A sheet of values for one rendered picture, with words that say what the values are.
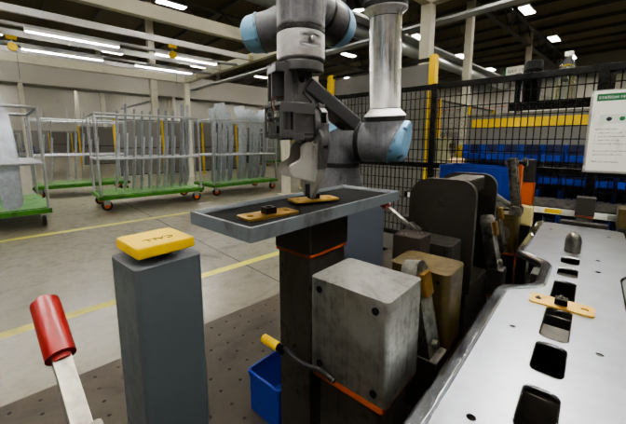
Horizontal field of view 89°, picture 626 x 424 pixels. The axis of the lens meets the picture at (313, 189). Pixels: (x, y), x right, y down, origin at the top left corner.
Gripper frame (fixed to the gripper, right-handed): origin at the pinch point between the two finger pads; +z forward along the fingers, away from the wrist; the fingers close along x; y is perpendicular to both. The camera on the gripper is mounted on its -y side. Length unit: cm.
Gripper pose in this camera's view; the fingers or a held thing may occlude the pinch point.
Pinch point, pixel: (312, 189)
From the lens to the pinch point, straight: 54.4
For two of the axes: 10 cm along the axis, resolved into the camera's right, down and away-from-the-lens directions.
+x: 4.7, 1.3, -8.7
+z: 0.0, 9.9, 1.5
